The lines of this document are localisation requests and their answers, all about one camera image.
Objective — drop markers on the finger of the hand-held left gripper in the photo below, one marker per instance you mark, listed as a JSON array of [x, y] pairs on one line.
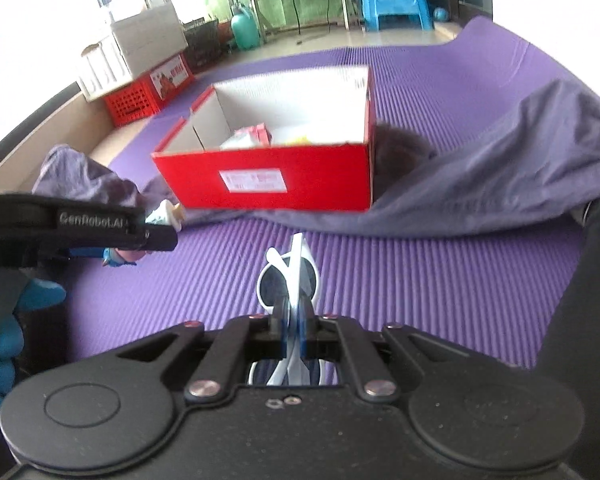
[[155, 241]]

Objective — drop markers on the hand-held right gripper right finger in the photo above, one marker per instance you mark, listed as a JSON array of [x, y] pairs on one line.
[[305, 325]]

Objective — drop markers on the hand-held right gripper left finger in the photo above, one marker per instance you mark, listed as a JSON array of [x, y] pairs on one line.
[[281, 317]]

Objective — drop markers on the pink blue toy figure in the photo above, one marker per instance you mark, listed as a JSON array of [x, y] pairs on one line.
[[165, 215]]

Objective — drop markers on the white sunglasses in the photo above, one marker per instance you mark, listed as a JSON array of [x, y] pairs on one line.
[[292, 270]]

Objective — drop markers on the red cardboard shoe box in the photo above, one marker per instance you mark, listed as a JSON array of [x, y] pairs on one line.
[[305, 180]]

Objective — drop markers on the small yellow box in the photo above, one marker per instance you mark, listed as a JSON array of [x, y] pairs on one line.
[[297, 140]]

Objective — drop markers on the person's left hand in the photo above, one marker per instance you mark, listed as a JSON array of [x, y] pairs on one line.
[[7, 335]]

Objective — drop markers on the purple ribbed floor mat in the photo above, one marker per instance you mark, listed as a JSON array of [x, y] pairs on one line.
[[405, 290]]

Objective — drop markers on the pink white object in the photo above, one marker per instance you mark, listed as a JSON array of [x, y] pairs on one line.
[[250, 136]]

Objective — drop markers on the red plastic crate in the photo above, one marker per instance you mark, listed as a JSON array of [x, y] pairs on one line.
[[135, 100]]

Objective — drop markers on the white folding crate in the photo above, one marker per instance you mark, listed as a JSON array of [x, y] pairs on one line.
[[130, 45]]

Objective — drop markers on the black basket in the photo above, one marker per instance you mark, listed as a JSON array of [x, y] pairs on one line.
[[202, 45]]

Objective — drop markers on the grey purple cloth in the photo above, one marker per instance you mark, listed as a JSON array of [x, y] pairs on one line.
[[480, 185]]

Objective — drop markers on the teal spray bottle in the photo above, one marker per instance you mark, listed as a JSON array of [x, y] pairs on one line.
[[245, 30]]

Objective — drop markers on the small blue ball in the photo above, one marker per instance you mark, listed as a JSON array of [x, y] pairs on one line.
[[439, 14]]

